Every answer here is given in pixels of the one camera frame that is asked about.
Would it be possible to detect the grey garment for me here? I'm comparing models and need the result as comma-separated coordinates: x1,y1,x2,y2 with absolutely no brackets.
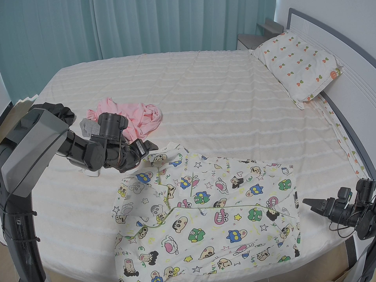
79,117,101,138

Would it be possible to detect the white printed pyjama top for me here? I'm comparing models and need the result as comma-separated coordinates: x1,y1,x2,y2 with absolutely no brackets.
111,142,302,282

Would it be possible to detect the grey bedside table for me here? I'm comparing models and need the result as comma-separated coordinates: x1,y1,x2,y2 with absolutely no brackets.
236,18,284,52

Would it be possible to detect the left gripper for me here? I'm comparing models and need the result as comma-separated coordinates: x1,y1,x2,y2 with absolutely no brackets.
115,139,159,172

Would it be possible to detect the blue-green curtain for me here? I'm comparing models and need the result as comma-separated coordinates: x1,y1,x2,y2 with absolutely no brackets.
0,0,278,71

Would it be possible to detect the bed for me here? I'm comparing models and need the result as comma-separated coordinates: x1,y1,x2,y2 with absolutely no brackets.
0,8,376,282

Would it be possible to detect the black garment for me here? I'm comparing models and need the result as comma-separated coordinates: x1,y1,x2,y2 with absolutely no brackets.
44,102,76,126

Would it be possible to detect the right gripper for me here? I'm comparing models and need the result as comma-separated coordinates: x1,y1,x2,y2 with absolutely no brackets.
302,198,345,224

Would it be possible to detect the pink garment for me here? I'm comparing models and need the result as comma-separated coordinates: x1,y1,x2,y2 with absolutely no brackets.
86,97,163,143

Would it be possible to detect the white printed pillow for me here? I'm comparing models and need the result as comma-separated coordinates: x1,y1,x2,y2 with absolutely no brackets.
253,31,344,110

